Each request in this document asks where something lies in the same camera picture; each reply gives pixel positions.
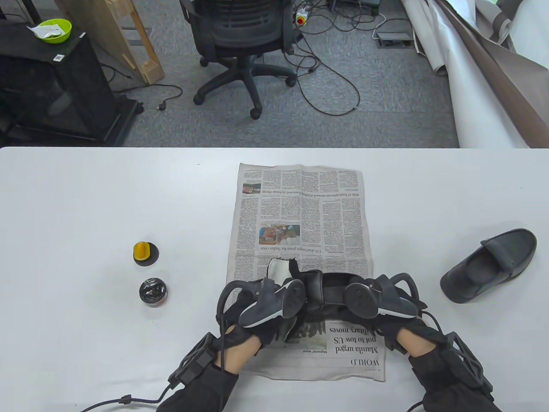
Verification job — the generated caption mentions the person's left forearm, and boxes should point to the person's left forearm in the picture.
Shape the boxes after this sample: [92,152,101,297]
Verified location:
[157,337,264,412]

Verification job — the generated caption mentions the black shoe polish jar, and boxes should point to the black shoe polish jar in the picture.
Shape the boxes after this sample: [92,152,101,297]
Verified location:
[139,278,169,307]

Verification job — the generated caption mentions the black left wrist mount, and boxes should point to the black left wrist mount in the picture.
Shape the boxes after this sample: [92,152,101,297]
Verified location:
[168,333,221,389]

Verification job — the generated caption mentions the black leather shoe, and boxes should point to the black leather shoe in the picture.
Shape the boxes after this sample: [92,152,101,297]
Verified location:
[440,229,537,304]
[300,270,378,321]

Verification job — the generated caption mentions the grey right hand controller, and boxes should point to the grey right hand controller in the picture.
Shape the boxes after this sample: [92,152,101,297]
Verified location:
[344,275,428,319]

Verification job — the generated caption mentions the grey white polishing mitt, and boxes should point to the grey white polishing mitt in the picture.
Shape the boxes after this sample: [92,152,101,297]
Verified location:
[265,257,319,344]

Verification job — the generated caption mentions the grey hand controller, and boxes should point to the grey hand controller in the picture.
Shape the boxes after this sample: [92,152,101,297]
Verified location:
[344,275,428,319]
[216,278,306,329]

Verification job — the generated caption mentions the black floor box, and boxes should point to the black floor box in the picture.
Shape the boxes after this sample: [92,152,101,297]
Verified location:
[328,0,381,13]

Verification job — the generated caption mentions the person's right hand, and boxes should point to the person's right hand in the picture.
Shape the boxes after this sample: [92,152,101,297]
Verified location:
[372,315,450,355]

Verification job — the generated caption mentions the newspaper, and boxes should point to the newspaper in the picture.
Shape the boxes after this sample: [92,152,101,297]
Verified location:
[224,163,386,382]

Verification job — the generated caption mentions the wooden frame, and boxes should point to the wooden frame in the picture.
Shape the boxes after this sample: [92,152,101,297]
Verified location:
[55,0,166,85]

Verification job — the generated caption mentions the black wrist mount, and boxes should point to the black wrist mount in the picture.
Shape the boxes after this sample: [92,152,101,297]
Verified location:
[446,330,496,391]
[168,333,221,389]

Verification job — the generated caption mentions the black looped floor cable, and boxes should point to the black looped floor cable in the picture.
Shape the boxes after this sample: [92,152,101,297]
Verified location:
[296,26,361,116]

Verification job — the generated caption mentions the white packet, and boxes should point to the white packet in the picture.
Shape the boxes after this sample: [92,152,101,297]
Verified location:
[27,24,63,40]

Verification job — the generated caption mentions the black cable with plug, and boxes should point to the black cable with plug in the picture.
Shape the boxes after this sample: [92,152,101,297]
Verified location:
[112,84,184,111]

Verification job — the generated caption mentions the black office chair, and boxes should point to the black office chair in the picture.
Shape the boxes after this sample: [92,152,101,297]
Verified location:
[179,0,304,120]

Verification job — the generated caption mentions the brown sheet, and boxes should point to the brown sheet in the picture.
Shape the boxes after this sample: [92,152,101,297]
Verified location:
[433,0,549,148]

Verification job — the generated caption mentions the white rolled sheet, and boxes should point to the white rolled sheet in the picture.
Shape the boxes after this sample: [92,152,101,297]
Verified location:
[401,0,532,148]

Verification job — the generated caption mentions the grey left hand controller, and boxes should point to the grey left hand controller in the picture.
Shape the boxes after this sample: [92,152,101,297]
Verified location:
[216,278,306,329]

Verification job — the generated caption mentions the black metal leg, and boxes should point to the black metal leg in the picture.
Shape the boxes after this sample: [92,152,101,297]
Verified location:
[19,0,43,24]

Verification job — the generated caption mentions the white fabric sheet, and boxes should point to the white fabric sheet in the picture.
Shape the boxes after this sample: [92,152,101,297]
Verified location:
[508,0,549,71]

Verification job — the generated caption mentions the black cabinet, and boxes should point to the black cabinet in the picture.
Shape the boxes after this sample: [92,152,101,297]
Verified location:
[0,21,144,147]

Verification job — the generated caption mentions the person's left hand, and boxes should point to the person's left hand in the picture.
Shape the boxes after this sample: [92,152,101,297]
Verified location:
[221,296,299,349]

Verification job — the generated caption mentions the yellow-knob sponge polish lid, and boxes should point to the yellow-knob sponge polish lid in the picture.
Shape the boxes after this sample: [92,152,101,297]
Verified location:
[133,242,159,267]

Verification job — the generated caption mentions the black right wrist mount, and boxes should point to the black right wrist mount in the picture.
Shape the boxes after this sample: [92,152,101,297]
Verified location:
[446,330,496,391]

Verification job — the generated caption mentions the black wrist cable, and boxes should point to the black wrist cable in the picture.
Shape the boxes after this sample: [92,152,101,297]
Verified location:
[79,384,173,412]

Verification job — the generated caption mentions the grey fabric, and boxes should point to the grey fabric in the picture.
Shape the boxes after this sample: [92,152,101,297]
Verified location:
[472,0,526,52]

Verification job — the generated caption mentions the green bowl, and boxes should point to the green bowl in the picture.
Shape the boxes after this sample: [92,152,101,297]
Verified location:
[34,18,72,44]

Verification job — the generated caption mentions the person's right forearm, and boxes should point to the person's right forearm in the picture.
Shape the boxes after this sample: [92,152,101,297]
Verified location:
[397,328,507,412]

